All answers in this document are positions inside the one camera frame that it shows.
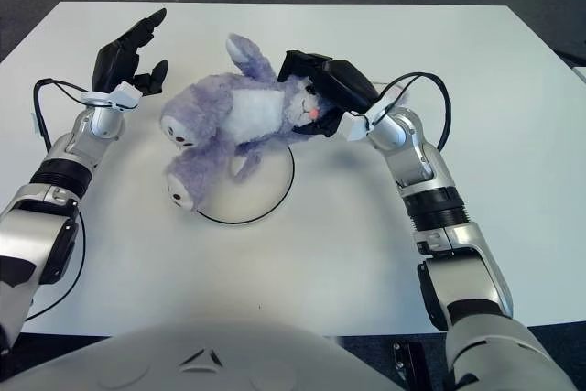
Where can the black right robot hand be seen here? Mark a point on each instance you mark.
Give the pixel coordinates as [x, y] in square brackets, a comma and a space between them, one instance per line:
[345, 82]

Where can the purple plush bunny doll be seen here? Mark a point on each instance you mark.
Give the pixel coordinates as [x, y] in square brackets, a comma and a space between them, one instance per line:
[256, 111]

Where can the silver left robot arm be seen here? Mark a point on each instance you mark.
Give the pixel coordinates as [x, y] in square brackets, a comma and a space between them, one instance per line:
[46, 208]

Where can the black perforated bracket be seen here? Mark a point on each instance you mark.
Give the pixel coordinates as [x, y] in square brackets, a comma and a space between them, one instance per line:
[405, 363]

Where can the grey robot torso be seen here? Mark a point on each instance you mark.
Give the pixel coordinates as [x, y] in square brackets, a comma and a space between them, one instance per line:
[229, 354]

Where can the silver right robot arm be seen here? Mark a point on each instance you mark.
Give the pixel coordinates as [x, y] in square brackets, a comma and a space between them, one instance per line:
[458, 263]

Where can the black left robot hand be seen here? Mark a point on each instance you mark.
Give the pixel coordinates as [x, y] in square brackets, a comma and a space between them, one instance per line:
[114, 66]

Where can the white plate with black rim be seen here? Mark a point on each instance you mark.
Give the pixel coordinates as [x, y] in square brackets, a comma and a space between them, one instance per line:
[261, 198]

